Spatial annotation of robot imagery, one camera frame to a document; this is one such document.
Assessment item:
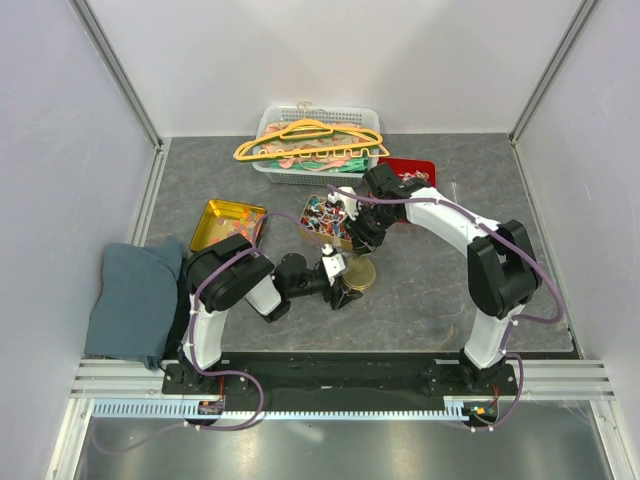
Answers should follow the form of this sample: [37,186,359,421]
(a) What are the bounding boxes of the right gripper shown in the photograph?
[341,204,398,259]

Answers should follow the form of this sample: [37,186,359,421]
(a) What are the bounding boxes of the white round lid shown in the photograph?
[342,256,376,291]

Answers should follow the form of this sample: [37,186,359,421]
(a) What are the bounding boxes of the gold lollipop tin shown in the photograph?
[300,195,352,251]

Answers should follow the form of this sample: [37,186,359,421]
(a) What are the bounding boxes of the gold gummy candy tin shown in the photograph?
[189,199,267,252]

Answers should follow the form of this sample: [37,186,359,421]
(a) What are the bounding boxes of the clear plastic scoop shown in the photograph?
[447,181,462,205]

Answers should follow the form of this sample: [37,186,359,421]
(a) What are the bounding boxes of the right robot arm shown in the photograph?
[329,163,541,394]

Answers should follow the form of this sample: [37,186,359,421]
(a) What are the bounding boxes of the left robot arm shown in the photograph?
[181,234,362,393]

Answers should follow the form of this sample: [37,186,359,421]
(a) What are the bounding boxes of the green cloth in basket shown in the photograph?
[268,157,369,173]

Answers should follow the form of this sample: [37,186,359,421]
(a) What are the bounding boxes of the red candy tray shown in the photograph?
[363,157,436,200]

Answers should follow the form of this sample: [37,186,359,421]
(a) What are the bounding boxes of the pink clothes hanger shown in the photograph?
[252,135,390,159]

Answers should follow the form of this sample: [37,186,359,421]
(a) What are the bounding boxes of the yellow clothes hanger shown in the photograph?
[233,119,383,162]

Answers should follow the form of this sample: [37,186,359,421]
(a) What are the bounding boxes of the grey plastic basket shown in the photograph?
[252,105,380,187]

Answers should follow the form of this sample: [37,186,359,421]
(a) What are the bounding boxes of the blue folded cloth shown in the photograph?
[84,237,183,371]

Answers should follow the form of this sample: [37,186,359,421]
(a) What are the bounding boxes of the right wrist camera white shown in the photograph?
[327,185,362,220]

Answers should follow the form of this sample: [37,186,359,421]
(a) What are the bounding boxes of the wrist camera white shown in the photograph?
[321,244,348,286]
[327,185,362,220]

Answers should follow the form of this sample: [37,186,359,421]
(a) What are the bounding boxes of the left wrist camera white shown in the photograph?
[321,244,348,286]

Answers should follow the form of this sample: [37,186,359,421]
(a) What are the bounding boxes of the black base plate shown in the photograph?
[162,352,518,410]

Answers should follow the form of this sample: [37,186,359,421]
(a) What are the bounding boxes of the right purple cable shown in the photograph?
[329,187,565,434]

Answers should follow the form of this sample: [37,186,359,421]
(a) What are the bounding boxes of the grey cable duct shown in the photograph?
[92,398,471,421]

